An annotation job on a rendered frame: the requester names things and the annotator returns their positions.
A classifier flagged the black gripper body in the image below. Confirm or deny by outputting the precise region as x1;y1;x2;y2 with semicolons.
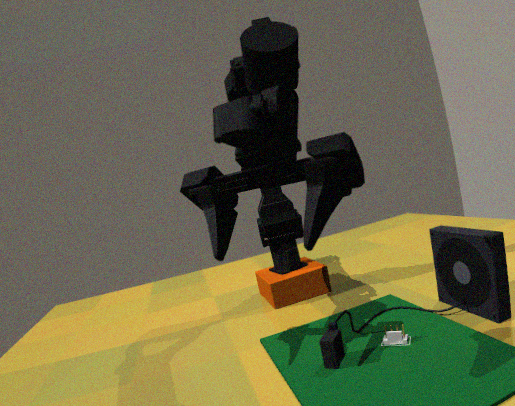
180;117;365;211

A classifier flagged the green circuit board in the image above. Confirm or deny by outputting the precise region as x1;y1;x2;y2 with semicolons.
260;308;515;406

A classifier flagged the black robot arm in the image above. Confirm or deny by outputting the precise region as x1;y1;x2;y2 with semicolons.
213;17;308;275

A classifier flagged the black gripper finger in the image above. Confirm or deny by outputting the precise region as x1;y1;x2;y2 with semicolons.
189;185;238;262
303;157;352;251

